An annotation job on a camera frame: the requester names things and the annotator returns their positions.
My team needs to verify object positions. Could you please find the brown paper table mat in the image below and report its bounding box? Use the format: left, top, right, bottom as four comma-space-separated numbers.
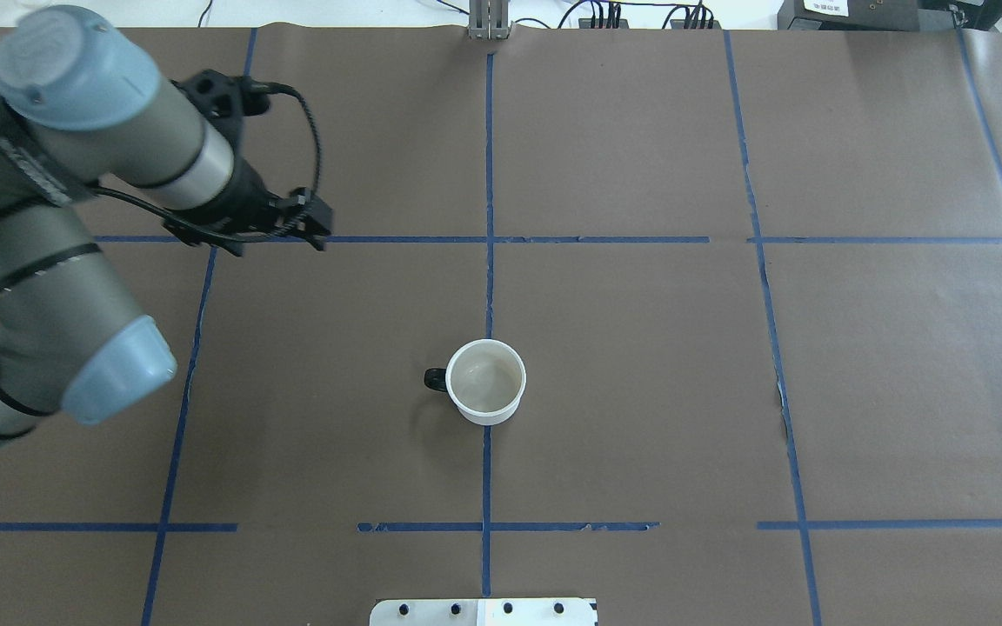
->
0, 23, 1002, 625

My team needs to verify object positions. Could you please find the white smiley mug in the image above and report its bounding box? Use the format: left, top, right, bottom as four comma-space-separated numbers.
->
423, 338, 526, 427

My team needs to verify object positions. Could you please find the aluminium frame post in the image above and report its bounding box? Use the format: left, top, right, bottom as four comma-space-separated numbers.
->
468, 0, 512, 41

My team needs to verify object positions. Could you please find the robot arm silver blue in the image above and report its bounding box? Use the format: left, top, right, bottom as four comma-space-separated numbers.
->
0, 5, 333, 449

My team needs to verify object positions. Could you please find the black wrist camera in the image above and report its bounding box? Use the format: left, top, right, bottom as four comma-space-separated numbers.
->
171, 69, 271, 153

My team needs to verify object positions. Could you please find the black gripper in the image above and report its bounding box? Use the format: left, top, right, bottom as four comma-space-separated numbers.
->
164, 158, 334, 256

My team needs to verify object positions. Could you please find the white pedestal column base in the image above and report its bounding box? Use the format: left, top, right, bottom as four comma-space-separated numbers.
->
369, 597, 599, 625

